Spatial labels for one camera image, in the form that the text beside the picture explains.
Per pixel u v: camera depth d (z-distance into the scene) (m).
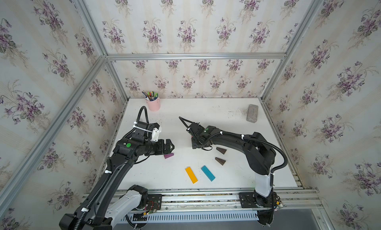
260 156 0.49
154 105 1.10
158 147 0.63
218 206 0.73
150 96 1.06
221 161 0.86
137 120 0.55
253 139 0.51
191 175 0.82
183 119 0.81
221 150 0.89
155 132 0.67
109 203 0.51
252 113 1.08
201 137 0.66
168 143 0.65
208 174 0.82
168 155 0.87
